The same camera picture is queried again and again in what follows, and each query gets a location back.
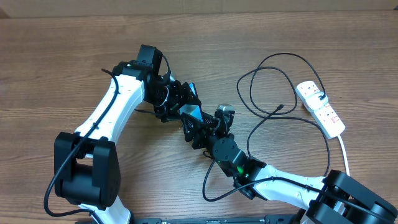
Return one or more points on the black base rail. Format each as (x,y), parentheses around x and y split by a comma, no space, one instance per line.
(267,219)

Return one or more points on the white USB charger plug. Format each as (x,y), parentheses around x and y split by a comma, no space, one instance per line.
(316,101)

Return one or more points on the white power strip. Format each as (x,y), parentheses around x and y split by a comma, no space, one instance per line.
(326,117)

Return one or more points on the Samsung Galaxy smartphone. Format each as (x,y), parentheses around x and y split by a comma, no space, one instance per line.
(193,109)

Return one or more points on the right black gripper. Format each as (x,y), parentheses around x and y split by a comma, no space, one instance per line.
(198,130)

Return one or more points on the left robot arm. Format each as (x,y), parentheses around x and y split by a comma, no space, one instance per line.
(86,167)

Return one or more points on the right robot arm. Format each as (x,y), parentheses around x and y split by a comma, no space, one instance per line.
(335,198)

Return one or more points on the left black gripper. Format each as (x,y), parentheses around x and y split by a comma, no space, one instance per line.
(181,94)

